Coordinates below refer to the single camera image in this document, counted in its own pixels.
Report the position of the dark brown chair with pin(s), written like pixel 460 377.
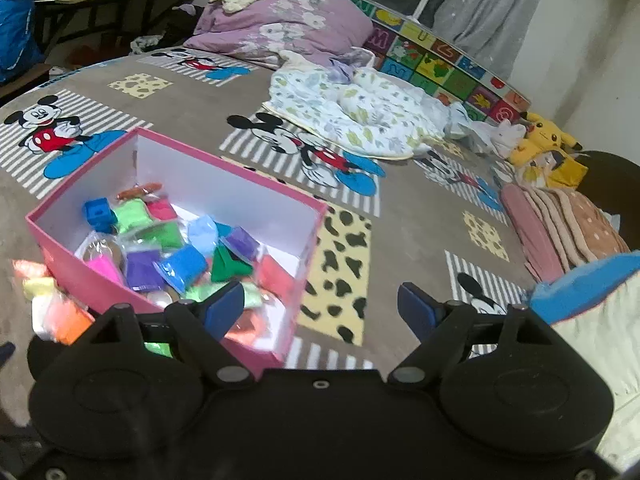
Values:
pixel 610 185

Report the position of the purple clay packet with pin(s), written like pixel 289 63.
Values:
pixel 142 270

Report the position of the green triangle mould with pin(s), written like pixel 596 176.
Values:
pixel 224 265

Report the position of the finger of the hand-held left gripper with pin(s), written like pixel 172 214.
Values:
pixel 5 354

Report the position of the yellow clay packet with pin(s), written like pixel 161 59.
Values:
pixel 39 288

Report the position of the pink cardboard box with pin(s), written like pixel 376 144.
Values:
pixel 225 195

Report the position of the orange clay packet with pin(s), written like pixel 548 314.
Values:
pixel 70 325
pixel 24 268

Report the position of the yellow plush toy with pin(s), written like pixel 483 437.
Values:
pixel 545 130

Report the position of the purple floral duvet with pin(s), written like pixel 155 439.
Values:
pixel 300 25

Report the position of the white plush toy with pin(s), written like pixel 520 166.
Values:
pixel 507 137

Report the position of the green clay packet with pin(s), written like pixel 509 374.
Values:
pixel 160 234

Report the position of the colourful alphabet foam mat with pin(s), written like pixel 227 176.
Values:
pixel 450 75

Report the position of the white crumpled cloth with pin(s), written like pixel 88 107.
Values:
pixel 470 127

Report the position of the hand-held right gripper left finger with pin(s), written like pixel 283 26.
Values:
pixel 222 310

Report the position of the blue square mould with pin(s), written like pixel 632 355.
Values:
pixel 97 213

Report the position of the grey curtain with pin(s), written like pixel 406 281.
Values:
pixel 490 5

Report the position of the blue and cream pillow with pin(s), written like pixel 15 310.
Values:
pixel 590 285

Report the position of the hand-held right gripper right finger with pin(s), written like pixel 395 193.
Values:
pixel 417 310

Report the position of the pink folded blanket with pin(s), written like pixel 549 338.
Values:
pixel 560 225

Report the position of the cartoon mouse printed blanket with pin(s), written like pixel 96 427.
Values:
pixel 200 110

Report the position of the pile of colourful clay packets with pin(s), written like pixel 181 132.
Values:
pixel 180 267

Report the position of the white clay block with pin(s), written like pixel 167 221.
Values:
pixel 42 317

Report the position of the blue bag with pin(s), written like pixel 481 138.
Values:
pixel 15 35

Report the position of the white leaf-print quilt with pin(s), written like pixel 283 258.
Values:
pixel 350 110

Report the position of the dark cloth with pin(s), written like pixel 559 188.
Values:
pixel 187 22

